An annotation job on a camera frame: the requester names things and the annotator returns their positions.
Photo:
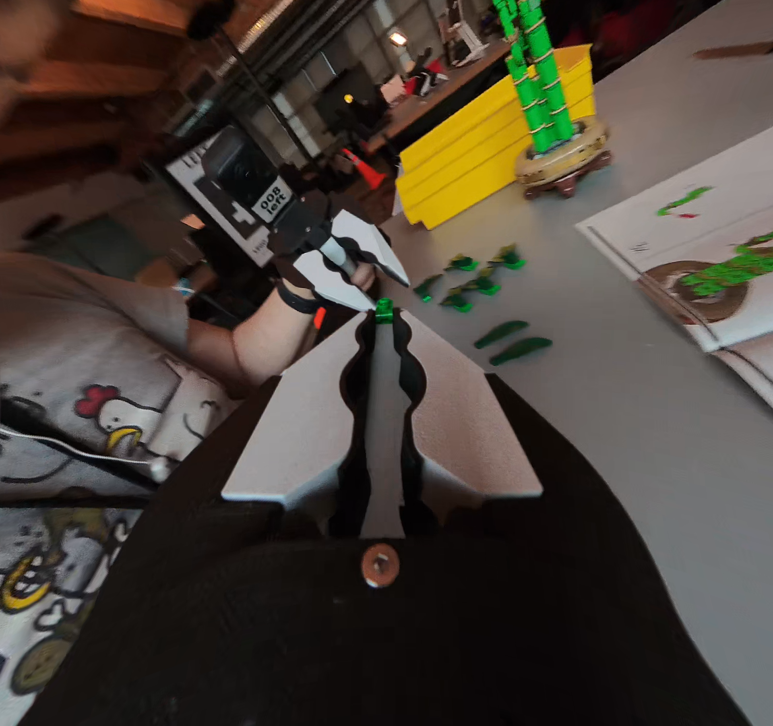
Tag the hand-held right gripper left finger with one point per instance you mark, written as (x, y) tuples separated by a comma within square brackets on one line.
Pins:
[(290, 436)]

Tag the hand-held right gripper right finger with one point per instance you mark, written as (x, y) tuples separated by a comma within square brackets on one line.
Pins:
[(477, 436)]

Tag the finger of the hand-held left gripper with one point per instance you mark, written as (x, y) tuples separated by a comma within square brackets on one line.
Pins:
[(374, 243), (329, 285)]

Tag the green toy brick piece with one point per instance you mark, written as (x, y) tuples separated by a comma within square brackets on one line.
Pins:
[(385, 310)]

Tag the person's left forearm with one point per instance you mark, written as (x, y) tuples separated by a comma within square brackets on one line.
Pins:
[(253, 345)]

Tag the person's left hand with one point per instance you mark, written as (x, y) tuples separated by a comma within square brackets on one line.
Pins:
[(363, 275)]

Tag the black wristband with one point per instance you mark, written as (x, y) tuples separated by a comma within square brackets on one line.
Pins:
[(296, 302)]

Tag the orange traffic cone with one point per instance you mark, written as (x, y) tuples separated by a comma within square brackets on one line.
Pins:
[(369, 175)]

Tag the green toy leaf cluster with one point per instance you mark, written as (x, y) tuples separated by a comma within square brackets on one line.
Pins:
[(457, 303), (483, 286), (508, 259), (462, 264), (427, 288)]

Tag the long green toy leaf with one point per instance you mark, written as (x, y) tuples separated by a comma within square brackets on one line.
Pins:
[(501, 334), (520, 351)]

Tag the yellow plastic bin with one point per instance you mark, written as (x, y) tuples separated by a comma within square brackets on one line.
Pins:
[(459, 164)]

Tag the green bamboo brick model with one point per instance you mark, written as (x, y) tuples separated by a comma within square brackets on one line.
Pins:
[(543, 104)]

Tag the person's printed white shirt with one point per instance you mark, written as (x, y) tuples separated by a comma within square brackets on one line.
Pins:
[(90, 345)]

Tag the open instruction booklet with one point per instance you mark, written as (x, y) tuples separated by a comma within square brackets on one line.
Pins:
[(694, 243)]

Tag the brown flat strip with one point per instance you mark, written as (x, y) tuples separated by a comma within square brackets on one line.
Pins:
[(734, 51)]

